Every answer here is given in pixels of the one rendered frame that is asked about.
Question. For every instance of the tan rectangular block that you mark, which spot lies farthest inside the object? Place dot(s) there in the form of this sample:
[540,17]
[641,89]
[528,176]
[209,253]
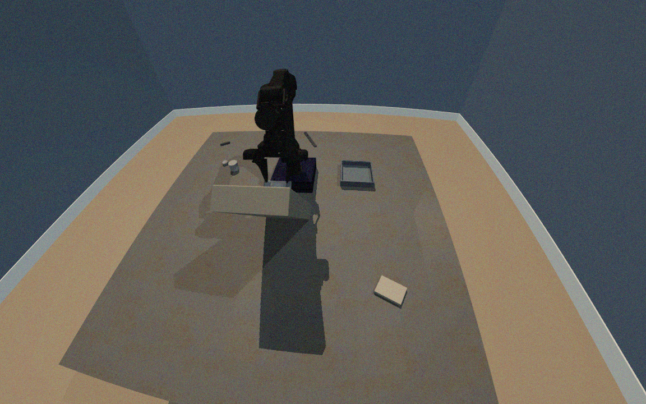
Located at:
[390,290]

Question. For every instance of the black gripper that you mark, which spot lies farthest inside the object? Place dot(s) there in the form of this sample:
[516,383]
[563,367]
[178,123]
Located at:
[294,156]

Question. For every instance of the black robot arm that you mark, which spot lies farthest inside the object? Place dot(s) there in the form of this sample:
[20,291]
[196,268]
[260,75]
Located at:
[275,112]

